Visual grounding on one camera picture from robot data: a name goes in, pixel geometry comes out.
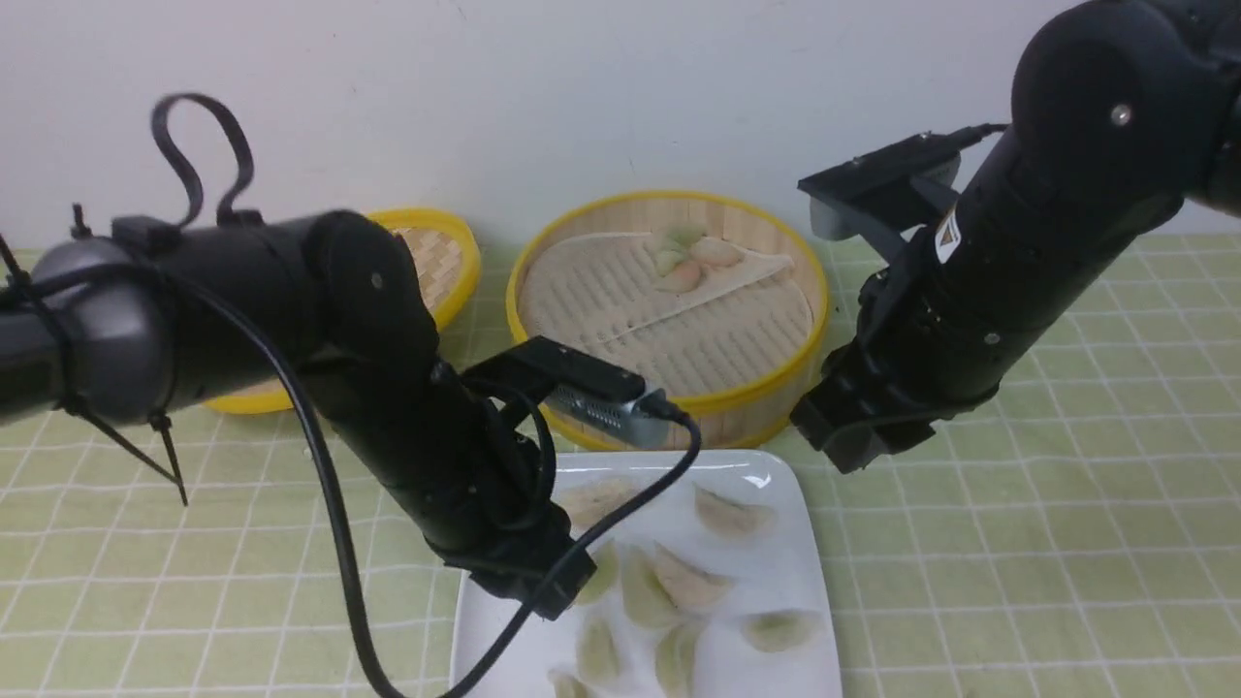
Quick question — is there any green checkered tablecloth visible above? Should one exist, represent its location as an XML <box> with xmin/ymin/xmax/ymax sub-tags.
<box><xmin>1</xmin><ymin>233</ymin><xmax>1240</xmax><ymax>697</ymax></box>

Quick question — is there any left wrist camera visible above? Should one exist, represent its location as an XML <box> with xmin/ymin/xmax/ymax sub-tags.
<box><xmin>464</xmin><ymin>335</ymin><xmax>684</xmax><ymax>448</ymax></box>

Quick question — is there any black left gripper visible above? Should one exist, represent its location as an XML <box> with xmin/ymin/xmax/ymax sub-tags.
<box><xmin>441</xmin><ymin>504</ymin><xmax>597</xmax><ymax>621</ymax></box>

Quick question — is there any green dumpling bottom edge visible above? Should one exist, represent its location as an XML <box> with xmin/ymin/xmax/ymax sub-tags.
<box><xmin>547</xmin><ymin>669</ymin><xmax>594</xmax><ymax>698</ymax></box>

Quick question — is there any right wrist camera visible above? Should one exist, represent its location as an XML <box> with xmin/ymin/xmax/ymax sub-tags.
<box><xmin>797</xmin><ymin>130</ymin><xmax>970</xmax><ymax>265</ymax></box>

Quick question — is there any white dumpling top left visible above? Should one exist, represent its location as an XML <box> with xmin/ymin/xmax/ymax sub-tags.
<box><xmin>553</xmin><ymin>476</ymin><xmax>638</xmax><ymax>533</ymax></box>

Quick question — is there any yellow rimmed bamboo steamer lid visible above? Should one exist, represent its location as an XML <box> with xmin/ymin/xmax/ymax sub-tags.
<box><xmin>206</xmin><ymin>207</ymin><xmax>482</xmax><ymax>415</ymax></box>

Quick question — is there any white dumpling top right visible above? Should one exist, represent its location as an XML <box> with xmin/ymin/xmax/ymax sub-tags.
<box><xmin>694</xmin><ymin>486</ymin><xmax>777</xmax><ymax>542</ymax></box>

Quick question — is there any black camera cable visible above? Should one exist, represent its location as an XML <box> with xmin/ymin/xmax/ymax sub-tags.
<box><xmin>145</xmin><ymin>93</ymin><xmax>702</xmax><ymax>698</ymax></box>

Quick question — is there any white rectangular plate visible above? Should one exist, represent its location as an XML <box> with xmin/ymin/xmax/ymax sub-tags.
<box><xmin>472</xmin><ymin>450</ymin><xmax>841</xmax><ymax>697</ymax></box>

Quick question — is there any white dumpling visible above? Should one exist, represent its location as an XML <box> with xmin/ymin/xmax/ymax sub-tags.
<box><xmin>553</xmin><ymin>476</ymin><xmax>638</xmax><ymax>533</ymax></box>
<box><xmin>652</xmin><ymin>543</ymin><xmax>735</xmax><ymax>614</ymax></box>
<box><xmin>694</xmin><ymin>486</ymin><xmax>777</xmax><ymax>542</ymax></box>

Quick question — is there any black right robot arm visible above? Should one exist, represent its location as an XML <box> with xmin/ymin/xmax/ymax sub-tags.
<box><xmin>791</xmin><ymin>1</ymin><xmax>1240</xmax><ymax>473</ymax></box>

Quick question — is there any white dumpling centre right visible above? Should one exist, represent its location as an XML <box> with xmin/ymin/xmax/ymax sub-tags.
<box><xmin>652</xmin><ymin>543</ymin><xmax>735</xmax><ymax>614</ymax></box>

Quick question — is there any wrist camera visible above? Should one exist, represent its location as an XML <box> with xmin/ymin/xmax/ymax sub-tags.
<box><xmin>797</xmin><ymin>130</ymin><xmax>970</xmax><ymax>265</ymax></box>
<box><xmin>464</xmin><ymin>335</ymin><xmax>684</xmax><ymax>448</ymax></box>

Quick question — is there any yellow rimmed bamboo steamer basket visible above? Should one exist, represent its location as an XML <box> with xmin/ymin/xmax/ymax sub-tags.
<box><xmin>505</xmin><ymin>190</ymin><xmax>831</xmax><ymax>448</ymax></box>

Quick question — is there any white steamer liner cloth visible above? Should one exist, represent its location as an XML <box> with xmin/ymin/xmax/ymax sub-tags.
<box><xmin>516</xmin><ymin>233</ymin><xmax>815</xmax><ymax>397</ymax></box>

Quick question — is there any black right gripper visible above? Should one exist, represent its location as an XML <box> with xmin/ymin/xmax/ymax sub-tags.
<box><xmin>791</xmin><ymin>349</ymin><xmax>999</xmax><ymax>474</ymax></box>

